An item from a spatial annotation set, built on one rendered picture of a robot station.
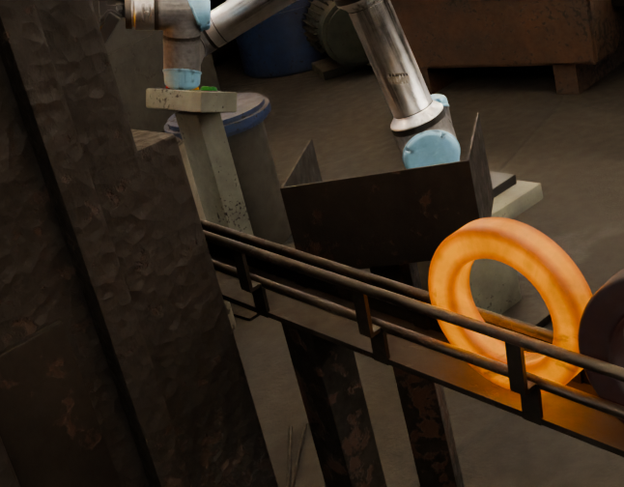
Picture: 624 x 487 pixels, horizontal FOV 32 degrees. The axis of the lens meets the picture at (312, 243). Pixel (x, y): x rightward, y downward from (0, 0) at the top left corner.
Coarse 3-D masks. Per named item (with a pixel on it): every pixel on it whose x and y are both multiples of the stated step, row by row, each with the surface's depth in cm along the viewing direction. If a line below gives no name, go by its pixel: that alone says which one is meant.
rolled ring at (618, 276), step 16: (608, 288) 96; (592, 304) 98; (608, 304) 97; (592, 320) 98; (608, 320) 97; (592, 336) 99; (608, 336) 98; (592, 352) 100; (608, 352) 99; (592, 384) 102; (608, 384) 101; (608, 400) 102
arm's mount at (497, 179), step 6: (492, 174) 247; (498, 174) 246; (504, 174) 245; (510, 174) 244; (492, 180) 244; (498, 180) 243; (504, 180) 242; (510, 180) 243; (498, 186) 241; (504, 186) 242; (510, 186) 243; (498, 192) 241
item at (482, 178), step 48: (480, 144) 157; (288, 192) 149; (336, 192) 148; (384, 192) 146; (432, 192) 145; (480, 192) 150; (336, 240) 151; (384, 240) 149; (432, 240) 148; (432, 384) 166; (432, 432) 170; (432, 480) 174
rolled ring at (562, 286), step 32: (480, 224) 106; (512, 224) 105; (448, 256) 110; (480, 256) 107; (512, 256) 104; (544, 256) 102; (448, 288) 112; (544, 288) 103; (576, 288) 102; (480, 320) 115; (576, 320) 102; (480, 352) 113; (576, 352) 103
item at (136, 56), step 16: (112, 32) 408; (128, 32) 415; (144, 32) 422; (160, 32) 429; (112, 48) 408; (128, 48) 415; (144, 48) 422; (160, 48) 430; (112, 64) 408; (128, 64) 416; (144, 64) 423; (160, 64) 430; (208, 64) 455; (128, 80) 416; (144, 80) 423; (160, 80) 431; (208, 80) 455; (128, 96) 416; (144, 96) 423; (128, 112) 416; (144, 112) 423; (160, 112) 431; (144, 128) 424; (160, 128) 432
